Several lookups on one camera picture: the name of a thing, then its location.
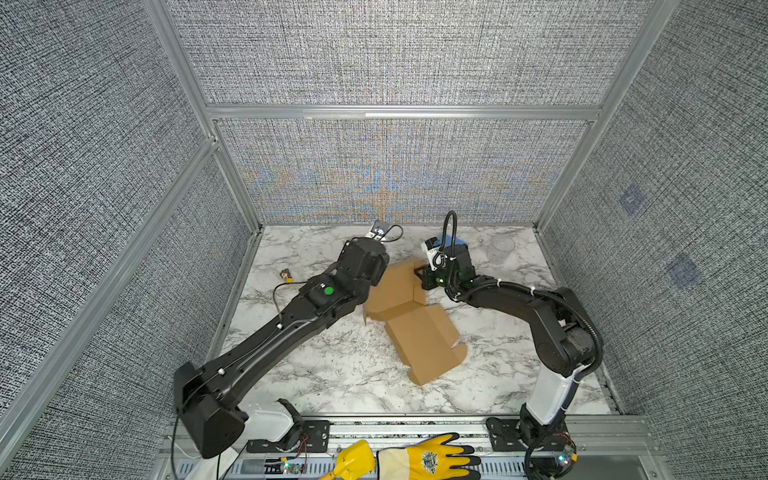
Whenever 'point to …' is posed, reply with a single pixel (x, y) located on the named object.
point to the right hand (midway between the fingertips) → (415, 269)
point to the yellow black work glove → (433, 459)
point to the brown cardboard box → (419, 333)
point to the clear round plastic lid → (503, 244)
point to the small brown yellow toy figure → (285, 274)
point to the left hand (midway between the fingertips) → (368, 249)
